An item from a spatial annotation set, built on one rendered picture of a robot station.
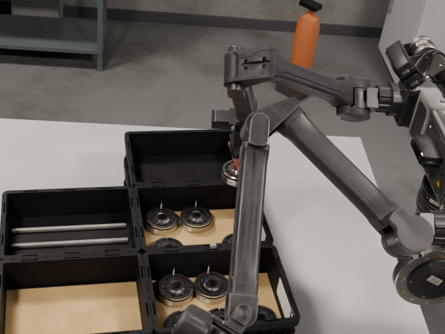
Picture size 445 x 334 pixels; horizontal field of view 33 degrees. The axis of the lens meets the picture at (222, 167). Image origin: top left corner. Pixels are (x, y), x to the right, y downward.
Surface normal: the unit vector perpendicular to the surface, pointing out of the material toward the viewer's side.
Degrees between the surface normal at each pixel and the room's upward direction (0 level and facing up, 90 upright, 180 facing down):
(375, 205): 36
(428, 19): 90
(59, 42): 0
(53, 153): 0
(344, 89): 53
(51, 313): 0
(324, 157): 41
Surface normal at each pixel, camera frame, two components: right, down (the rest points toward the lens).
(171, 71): 0.11, -0.79
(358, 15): 0.06, 0.61
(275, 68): 0.69, -0.12
